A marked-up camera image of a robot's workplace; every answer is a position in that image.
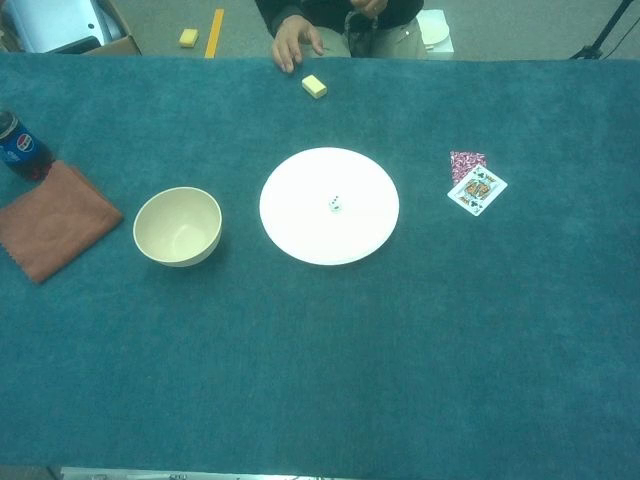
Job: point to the folded orange cloth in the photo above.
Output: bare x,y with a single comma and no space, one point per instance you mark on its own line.
55,220

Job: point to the person right hand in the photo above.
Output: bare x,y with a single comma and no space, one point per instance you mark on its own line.
292,40

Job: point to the small white die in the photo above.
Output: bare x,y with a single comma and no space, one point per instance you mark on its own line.
334,204

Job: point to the pepsi cola bottle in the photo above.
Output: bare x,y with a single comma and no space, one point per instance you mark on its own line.
22,147

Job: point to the person left hand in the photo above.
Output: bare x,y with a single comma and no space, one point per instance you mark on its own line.
369,6

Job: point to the teal felt table cloth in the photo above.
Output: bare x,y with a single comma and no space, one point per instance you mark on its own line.
320,360

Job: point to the cream ceramic bowl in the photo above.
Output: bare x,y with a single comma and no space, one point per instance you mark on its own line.
175,235

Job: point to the white round plate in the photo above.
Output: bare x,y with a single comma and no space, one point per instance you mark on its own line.
300,230

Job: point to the seated person body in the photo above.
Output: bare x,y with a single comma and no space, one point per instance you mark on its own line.
390,37

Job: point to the red patterned playing card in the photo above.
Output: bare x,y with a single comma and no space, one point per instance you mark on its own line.
462,162

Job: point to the yellow sponge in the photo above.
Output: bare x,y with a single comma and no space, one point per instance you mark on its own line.
189,38

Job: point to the pale yellow rectangular block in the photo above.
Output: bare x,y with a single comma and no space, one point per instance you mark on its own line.
315,86

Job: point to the black tripod stand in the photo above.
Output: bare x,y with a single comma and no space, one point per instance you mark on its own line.
605,35

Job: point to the king of clubs card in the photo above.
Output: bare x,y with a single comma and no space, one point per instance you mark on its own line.
477,191

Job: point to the brown cardboard box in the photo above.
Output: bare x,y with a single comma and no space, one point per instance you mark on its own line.
112,45

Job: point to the yellow flat strip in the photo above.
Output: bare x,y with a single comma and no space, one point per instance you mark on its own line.
214,33

